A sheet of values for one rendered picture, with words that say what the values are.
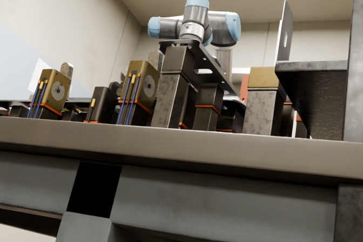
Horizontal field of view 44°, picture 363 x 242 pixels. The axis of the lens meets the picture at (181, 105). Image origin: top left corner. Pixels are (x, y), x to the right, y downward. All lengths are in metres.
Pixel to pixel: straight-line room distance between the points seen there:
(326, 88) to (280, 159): 0.61
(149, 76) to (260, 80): 0.30
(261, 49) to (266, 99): 3.83
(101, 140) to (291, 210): 0.25
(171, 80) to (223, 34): 0.98
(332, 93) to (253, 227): 0.64
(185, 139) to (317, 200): 0.16
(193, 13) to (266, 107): 0.47
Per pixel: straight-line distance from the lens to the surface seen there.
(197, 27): 1.43
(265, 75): 1.14
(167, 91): 0.94
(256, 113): 1.11
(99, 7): 4.90
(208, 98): 1.10
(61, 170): 0.66
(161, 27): 1.57
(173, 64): 0.96
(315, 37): 4.91
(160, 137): 0.55
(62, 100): 1.47
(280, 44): 1.31
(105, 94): 1.30
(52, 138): 0.64
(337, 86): 1.08
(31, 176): 0.69
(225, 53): 1.95
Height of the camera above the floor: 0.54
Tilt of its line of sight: 20 degrees up
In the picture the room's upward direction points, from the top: 12 degrees clockwise
